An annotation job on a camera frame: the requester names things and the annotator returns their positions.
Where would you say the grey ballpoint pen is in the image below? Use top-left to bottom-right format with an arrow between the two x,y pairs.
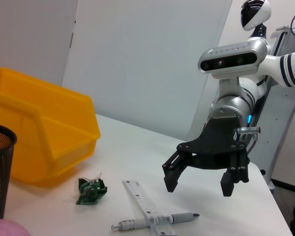
110,211 -> 200,232

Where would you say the yellow plastic bin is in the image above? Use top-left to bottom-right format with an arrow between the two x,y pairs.
0,67 -> 101,189

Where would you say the pink peach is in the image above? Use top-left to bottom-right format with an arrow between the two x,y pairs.
0,219 -> 31,236

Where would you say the white black robot head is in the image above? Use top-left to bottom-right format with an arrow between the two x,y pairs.
240,0 -> 272,31

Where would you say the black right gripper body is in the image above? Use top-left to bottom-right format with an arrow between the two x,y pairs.
176,115 -> 248,171

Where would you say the green plastic wrapper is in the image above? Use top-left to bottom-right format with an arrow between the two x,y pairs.
75,172 -> 108,206

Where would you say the transparent plastic ruler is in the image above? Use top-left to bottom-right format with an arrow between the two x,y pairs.
121,179 -> 177,236

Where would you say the right gripper cable with plug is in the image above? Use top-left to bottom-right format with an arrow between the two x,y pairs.
236,125 -> 261,153

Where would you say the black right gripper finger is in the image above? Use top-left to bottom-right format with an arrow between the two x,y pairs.
161,150 -> 195,193
220,151 -> 251,197

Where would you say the black mesh pen cup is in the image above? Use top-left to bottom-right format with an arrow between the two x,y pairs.
0,122 -> 18,220

